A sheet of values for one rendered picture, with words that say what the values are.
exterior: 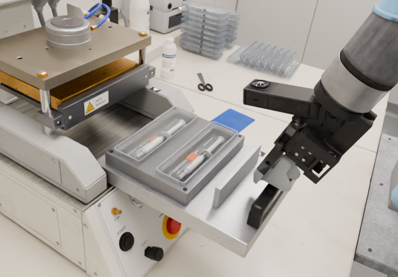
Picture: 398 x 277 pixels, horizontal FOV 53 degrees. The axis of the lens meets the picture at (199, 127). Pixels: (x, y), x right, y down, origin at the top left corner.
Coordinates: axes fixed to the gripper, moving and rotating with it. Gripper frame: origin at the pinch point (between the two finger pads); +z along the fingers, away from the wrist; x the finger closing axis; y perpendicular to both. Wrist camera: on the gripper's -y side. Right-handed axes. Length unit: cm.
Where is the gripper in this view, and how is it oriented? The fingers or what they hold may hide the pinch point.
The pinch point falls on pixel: (256, 174)
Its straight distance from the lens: 65.8
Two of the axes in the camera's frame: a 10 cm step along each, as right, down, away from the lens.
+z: -3.9, 6.5, 6.5
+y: 7.6, 6.3, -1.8
